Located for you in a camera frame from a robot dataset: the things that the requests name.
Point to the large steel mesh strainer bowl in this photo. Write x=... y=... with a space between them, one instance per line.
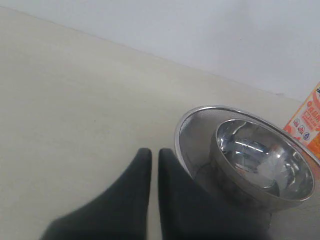
x=196 y=128

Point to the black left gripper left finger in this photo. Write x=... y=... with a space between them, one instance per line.
x=119 y=213

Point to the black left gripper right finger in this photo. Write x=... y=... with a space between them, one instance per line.
x=188 y=212

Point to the orange pump soap bottle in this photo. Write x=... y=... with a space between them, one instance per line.
x=304 y=125

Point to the small stainless steel bowl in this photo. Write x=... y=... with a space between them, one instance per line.
x=260 y=167

